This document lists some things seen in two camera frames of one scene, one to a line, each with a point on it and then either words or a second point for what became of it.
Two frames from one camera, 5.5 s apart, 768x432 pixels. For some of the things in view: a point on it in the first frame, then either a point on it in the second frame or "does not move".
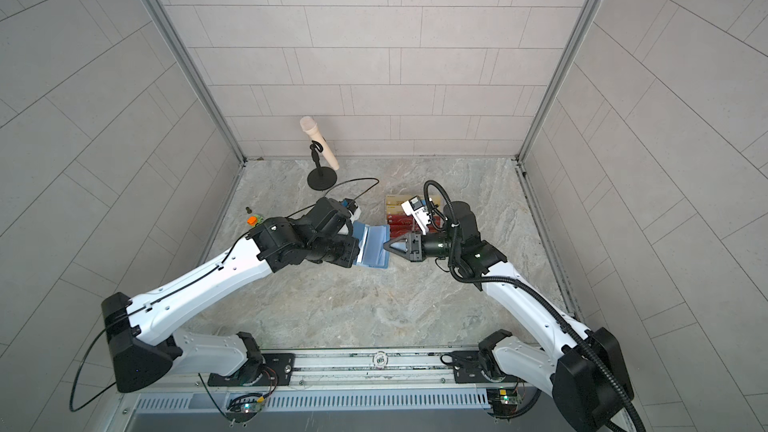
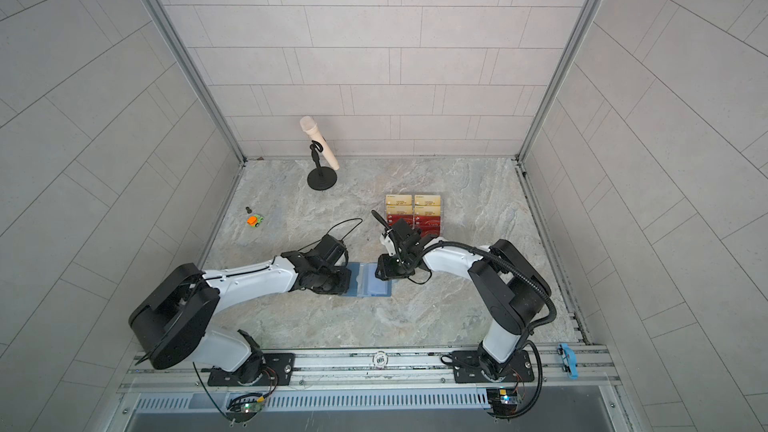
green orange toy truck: x=253 y=220 does not move
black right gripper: x=415 y=249 to x=385 y=272
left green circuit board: x=244 y=409 does not move
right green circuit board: x=504 y=401 does not move
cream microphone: x=311 y=126 does not move
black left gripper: x=350 y=254 to x=344 y=285
